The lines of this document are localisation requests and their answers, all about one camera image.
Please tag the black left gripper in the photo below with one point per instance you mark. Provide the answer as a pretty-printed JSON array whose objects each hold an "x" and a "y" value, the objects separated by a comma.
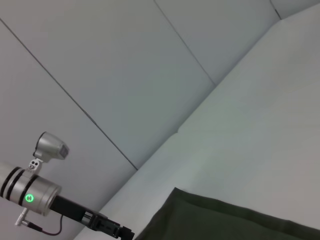
[{"x": 82, "y": 216}]

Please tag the dark green FREE t-shirt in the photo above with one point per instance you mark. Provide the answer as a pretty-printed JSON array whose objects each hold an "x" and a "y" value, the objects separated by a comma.
[{"x": 225, "y": 220}]

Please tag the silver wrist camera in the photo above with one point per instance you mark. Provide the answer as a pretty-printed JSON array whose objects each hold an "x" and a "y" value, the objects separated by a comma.
[{"x": 50, "y": 147}]

